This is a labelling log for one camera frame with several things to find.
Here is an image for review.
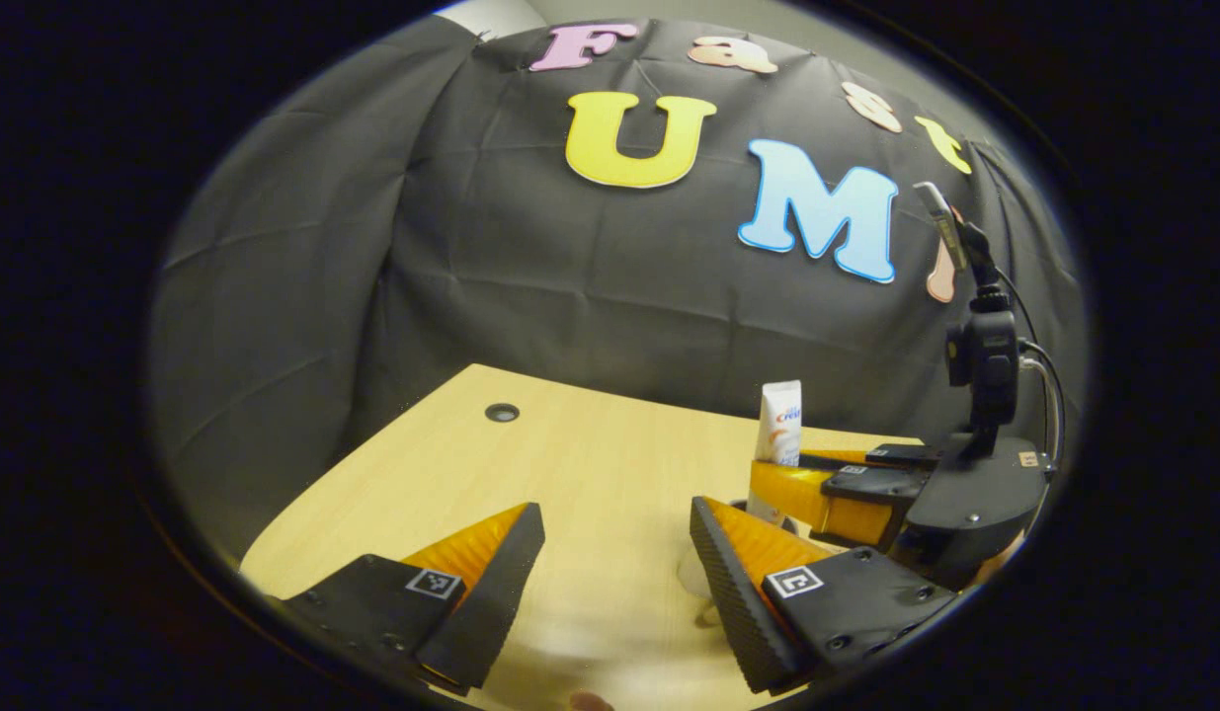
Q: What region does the white toothpaste tube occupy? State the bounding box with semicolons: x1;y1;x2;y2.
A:
748;379;804;526

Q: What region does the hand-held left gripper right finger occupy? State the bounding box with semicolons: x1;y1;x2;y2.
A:
689;496;963;696

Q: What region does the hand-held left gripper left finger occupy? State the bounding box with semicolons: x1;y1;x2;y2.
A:
272;502;547;694

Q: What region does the black backdrop cloth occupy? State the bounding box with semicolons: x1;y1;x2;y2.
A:
147;15;1090;569

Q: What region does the light wooden desktop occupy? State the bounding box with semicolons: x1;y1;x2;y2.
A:
239;362;927;711

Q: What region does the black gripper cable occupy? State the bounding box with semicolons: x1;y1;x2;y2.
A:
995;265;1067;470

